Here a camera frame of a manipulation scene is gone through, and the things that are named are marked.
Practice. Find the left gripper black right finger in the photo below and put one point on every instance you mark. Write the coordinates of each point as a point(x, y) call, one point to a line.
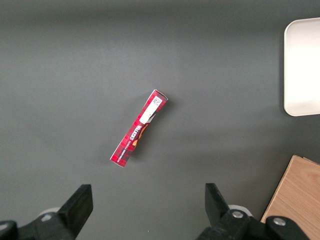
point(232, 227)

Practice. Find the beige rectangular tray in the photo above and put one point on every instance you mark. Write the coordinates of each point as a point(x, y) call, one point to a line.
point(302, 67)

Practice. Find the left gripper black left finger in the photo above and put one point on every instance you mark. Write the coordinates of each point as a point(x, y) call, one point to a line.
point(55, 227)

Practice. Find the red cookie box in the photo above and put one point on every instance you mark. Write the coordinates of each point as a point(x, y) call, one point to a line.
point(140, 127)

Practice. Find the wooden drawer cabinet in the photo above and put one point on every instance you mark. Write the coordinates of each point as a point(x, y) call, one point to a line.
point(300, 190)

